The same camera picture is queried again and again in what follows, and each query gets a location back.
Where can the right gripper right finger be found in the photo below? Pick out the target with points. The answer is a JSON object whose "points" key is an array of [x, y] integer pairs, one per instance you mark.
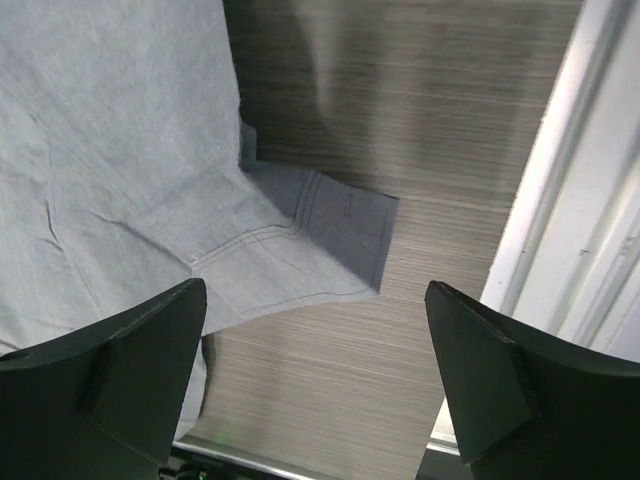
{"points": [[525, 404]]}

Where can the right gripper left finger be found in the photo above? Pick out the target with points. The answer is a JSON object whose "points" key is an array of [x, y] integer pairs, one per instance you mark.
{"points": [[102, 402]]}

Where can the grey long sleeve shirt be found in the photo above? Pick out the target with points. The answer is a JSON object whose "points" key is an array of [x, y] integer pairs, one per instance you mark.
{"points": [[126, 169]]}

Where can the aluminium rail frame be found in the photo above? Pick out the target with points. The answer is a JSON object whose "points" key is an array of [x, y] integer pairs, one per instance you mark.
{"points": [[568, 259]]}

